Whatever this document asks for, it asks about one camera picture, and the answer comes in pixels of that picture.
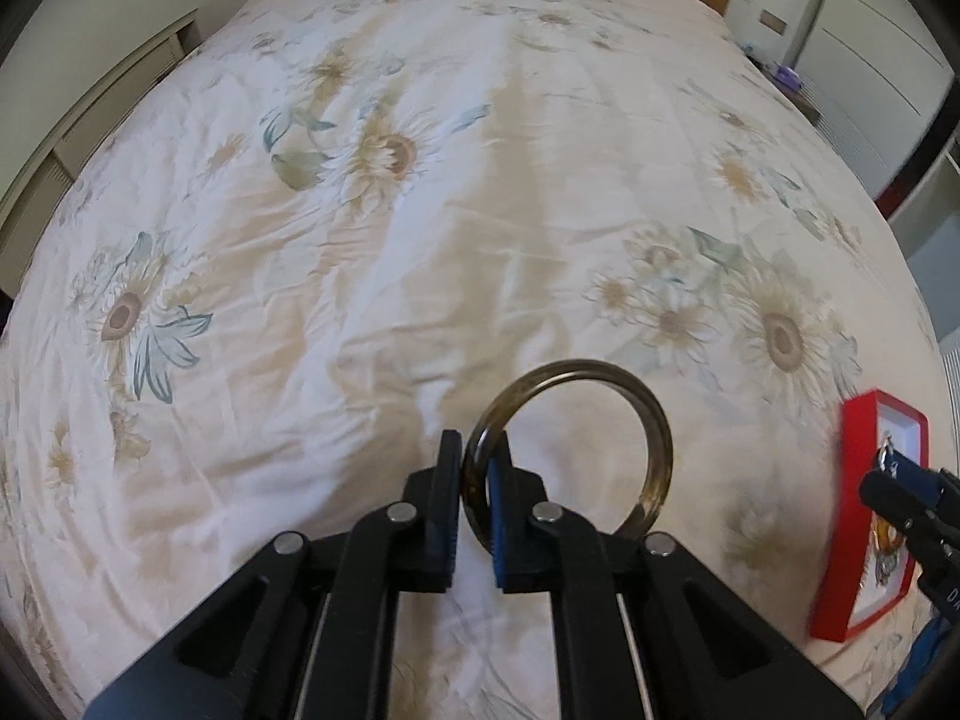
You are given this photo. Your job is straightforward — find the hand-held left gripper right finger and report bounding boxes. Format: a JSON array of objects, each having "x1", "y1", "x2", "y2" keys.
[{"x1": 485, "y1": 442, "x2": 865, "y2": 720}]

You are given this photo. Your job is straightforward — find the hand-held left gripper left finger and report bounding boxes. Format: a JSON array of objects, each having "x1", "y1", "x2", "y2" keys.
[{"x1": 82, "y1": 430, "x2": 462, "y2": 720}]

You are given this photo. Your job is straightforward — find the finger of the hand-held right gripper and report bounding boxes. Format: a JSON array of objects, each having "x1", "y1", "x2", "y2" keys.
[
  {"x1": 859, "y1": 469, "x2": 960, "y2": 547},
  {"x1": 891, "y1": 456, "x2": 960, "y2": 505}
]

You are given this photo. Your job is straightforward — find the red box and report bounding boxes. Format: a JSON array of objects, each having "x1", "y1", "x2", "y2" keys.
[{"x1": 808, "y1": 388, "x2": 931, "y2": 644}]

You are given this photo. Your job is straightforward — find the floral cream bed sheet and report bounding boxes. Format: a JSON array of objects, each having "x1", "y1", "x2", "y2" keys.
[{"x1": 0, "y1": 0, "x2": 946, "y2": 720}]

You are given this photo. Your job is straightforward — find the wooden nightstand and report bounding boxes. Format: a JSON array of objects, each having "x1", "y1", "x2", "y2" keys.
[{"x1": 780, "y1": 82, "x2": 824, "y2": 122}]

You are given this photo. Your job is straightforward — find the white wardrobe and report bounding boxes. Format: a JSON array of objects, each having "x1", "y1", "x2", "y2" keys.
[{"x1": 791, "y1": 0, "x2": 960, "y2": 200}]

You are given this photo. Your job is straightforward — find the white low slatted cabinet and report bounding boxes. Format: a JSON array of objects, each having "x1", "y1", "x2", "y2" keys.
[{"x1": 0, "y1": 10, "x2": 202, "y2": 297}]

